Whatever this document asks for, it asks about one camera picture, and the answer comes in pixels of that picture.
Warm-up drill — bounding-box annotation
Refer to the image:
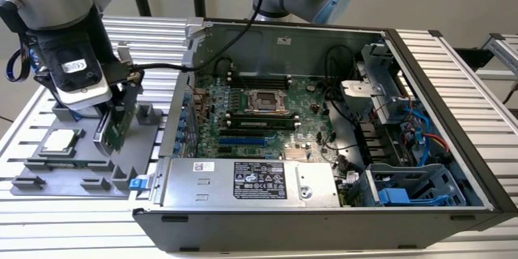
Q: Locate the green graphics card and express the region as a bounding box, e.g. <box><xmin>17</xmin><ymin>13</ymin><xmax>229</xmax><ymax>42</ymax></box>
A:
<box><xmin>92</xmin><ymin>41</ymin><xmax>140</xmax><ymax>154</ymax></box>

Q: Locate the green motherboard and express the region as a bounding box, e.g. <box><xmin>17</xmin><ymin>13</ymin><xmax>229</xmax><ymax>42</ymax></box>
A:
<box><xmin>192</xmin><ymin>74</ymin><xmax>351</xmax><ymax>163</ymax></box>

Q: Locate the black RAM slot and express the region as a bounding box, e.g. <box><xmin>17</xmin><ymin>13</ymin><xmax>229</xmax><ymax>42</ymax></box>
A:
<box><xmin>229</xmin><ymin>112</ymin><xmax>295</xmax><ymax>119</ymax></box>

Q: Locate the black wire loop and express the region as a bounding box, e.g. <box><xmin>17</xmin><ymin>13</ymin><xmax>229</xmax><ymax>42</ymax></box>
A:
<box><xmin>324</xmin><ymin>45</ymin><xmax>357</xmax><ymax>90</ymax></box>

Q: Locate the aluminium side table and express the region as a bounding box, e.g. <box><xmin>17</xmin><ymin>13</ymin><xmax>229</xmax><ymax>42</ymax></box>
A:
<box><xmin>475</xmin><ymin>33</ymin><xmax>518</xmax><ymax>81</ymax></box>

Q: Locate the black open PC case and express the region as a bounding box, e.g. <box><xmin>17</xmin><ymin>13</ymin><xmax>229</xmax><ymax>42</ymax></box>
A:
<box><xmin>132</xmin><ymin>18</ymin><xmax>518</xmax><ymax>254</ymax></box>

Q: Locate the black table bracket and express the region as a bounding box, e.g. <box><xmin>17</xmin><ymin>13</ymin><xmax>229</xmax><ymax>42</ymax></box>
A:
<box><xmin>452</xmin><ymin>47</ymin><xmax>493</xmax><ymax>69</ymax></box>

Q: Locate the black RAM stick with label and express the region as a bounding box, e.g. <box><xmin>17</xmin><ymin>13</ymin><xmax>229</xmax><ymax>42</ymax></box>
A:
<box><xmin>230</xmin><ymin>119</ymin><xmax>295</xmax><ymax>129</ymax></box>

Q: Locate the long black expansion slot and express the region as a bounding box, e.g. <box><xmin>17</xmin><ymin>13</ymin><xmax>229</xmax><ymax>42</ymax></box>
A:
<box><xmin>218</xmin><ymin>129</ymin><xmax>268</xmax><ymax>138</ymax></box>

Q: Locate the silver CPU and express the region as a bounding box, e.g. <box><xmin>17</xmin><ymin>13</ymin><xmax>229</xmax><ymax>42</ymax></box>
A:
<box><xmin>42</xmin><ymin>130</ymin><xmax>77</xmax><ymax>152</ymax></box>

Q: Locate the blue plastic drive tray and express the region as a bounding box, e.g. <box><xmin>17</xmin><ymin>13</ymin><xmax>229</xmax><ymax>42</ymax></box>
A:
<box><xmin>377</xmin><ymin>187</ymin><xmax>465</xmax><ymax>207</ymax></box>

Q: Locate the CPU socket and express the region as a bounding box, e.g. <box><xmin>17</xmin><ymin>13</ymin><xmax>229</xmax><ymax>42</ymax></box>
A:
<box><xmin>241</xmin><ymin>89</ymin><xmax>288</xmax><ymax>113</ymax></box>

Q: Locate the green RAM stick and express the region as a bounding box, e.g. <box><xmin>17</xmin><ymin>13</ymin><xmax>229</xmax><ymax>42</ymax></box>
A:
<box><xmin>44</xmin><ymin>160</ymin><xmax>89</xmax><ymax>169</ymax></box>

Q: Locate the grey power supply unit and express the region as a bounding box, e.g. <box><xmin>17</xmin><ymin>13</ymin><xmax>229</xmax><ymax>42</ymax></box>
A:
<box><xmin>161</xmin><ymin>157</ymin><xmax>340</xmax><ymax>208</ymax></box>

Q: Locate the red wire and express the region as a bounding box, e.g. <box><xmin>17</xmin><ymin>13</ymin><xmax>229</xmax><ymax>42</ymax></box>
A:
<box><xmin>427</xmin><ymin>133</ymin><xmax>451</xmax><ymax>153</ymax></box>

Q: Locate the silver metal drive cage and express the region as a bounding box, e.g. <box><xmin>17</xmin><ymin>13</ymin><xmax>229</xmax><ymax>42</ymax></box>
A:
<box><xmin>339</xmin><ymin>43</ymin><xmax>417</xmax><ymax>123</ymax></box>

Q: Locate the blue wire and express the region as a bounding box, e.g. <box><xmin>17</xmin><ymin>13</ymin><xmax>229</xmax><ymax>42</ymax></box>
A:
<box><xmin>401</xmin><ymin>104</ymin><xmax>440</xmax><ymax>166</ymax></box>

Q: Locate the silver chipset heatsink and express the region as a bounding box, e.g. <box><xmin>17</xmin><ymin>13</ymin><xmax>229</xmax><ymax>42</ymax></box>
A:
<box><xmin>284</xmin><ymin>146</ymin><xmax>311</xmax><ymax>161</ymax></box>

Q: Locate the grey disk bay cage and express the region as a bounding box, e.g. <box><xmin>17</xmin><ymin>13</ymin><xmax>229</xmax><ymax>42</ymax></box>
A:
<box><xmin>347</xmin><ymin>163</ymin><xmax>469</xmax><ymax>208</ymax></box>

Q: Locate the blue expansion slot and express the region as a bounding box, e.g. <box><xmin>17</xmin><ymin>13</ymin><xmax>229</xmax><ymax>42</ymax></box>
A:
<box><xmin>218</xmin><ymin>136</ymin><xmax>265</xmax><ymax>147</ymax></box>

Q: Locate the grey parts rack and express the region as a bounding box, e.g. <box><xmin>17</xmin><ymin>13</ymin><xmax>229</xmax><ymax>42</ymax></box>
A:
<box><xmin>9</xmin><ymin>101</ymin><xmax>169</xmax><ymax>198</ymax></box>

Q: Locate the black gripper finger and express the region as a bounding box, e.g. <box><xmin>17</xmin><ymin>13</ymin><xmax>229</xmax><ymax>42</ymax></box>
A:
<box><xmin>108</xmin><ymin>69</ymin><xmax>145</xmax><ymax>115</ymax></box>

